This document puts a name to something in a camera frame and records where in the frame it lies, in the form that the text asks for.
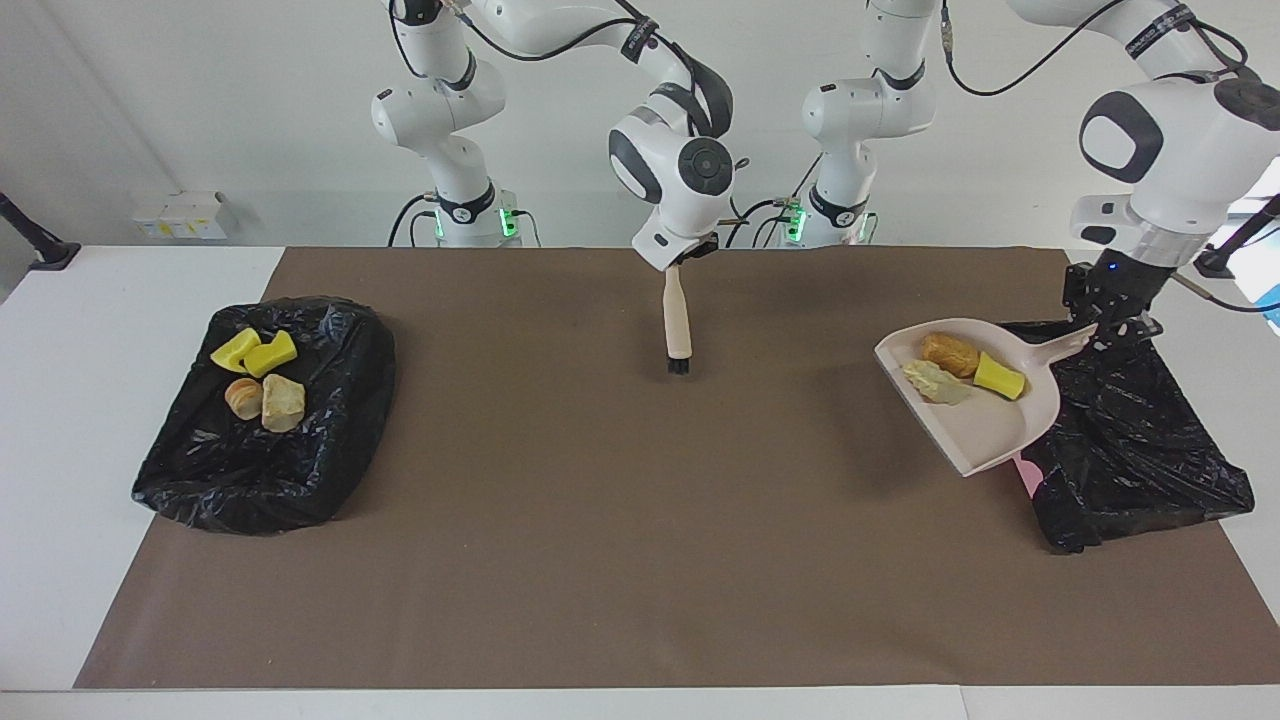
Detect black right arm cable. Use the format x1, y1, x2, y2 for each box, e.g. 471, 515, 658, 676
385, 0, 736, 141

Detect brown paper table mat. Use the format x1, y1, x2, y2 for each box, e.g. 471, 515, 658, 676
73, 247, 1280, 691

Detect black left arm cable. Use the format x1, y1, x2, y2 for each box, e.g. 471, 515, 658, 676
940, 0, 1251, 101

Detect right black trash bag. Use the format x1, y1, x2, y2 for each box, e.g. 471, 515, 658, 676
131, 295, 397, 536

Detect beige plastic dustpan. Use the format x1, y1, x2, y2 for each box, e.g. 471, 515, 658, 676
874, 318, 1099, 478

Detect pale foam chunk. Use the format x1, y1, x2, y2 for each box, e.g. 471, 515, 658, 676
902, 360, 973, 406

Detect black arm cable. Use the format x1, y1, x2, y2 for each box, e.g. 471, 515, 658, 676
385, 0, 736, 141
940, 0, 1251, 101

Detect smooth yellow sponge piece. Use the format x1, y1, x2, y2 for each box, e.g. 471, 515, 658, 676
210, 327, 263, 374

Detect small yellow sponge wedge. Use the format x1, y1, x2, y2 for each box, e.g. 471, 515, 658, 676
974, 351, 1027, 402

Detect white wall outlet box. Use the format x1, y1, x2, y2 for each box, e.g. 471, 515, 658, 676
132, 191, 239, 241

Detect left black trash bag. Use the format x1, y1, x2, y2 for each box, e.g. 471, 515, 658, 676
972, 311, 1256, 554

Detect black trash bag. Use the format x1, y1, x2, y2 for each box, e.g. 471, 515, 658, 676
972, 311, 1256, 554
131, 295, 397, 536

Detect brown cork like piece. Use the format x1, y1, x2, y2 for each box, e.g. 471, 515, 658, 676
920, 332, 981, 379

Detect notched yellow sponge piece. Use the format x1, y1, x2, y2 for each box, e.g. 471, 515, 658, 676
245, 330, 298, 379

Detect black stand clamp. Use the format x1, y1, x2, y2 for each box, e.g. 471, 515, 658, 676
0, 192, 81, 272
1195, 195, 1280, 279

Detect beige foam chunk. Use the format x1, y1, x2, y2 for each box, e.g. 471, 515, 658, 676
261, 374, 307, 433

